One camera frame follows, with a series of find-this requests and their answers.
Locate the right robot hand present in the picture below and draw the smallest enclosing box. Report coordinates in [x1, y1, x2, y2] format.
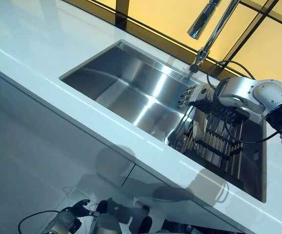
[176, 83, 217, 110]

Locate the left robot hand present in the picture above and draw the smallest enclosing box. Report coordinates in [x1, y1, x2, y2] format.
[66, 199, 101, 221]

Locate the cream round plate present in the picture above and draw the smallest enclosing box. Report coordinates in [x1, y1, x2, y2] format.
[191, 121, 208, 142]

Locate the robot left leg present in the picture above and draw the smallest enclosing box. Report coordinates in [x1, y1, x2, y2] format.
[91, 199, 122, 234]

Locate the robot leg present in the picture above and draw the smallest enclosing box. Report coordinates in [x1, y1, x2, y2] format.
[140, 215, 173, 234]
[91, 199, 122, 234]

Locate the black sink dish rack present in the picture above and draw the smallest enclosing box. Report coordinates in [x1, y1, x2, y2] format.
[177, 104, 251, 180]

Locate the chrome pull-down kitchen faucet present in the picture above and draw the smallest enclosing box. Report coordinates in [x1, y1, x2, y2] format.
[187, 0, 241, 74]

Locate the robot right leg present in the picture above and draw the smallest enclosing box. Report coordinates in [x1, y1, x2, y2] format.
[140, 215, 173, 234]

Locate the white glossy cabinet door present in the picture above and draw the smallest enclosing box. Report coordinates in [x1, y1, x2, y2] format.
[0, 65, 135, 234]
[121, 164, 195, 221]

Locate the stainless steel kitchen sink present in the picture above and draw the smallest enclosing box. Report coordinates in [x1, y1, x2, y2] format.
[59, 39, 267, 203]

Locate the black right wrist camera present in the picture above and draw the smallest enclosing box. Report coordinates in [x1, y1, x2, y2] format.
[188, 99, 214, 115]

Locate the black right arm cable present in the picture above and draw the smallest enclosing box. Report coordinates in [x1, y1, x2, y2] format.
[206, 60, 280, 145]

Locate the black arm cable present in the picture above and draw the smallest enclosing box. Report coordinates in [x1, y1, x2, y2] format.
[206, 60, 280, 145]
[18, 209, 60, 234]

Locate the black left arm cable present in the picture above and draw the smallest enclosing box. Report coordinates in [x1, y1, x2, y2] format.
[18, 209, 60, 234]

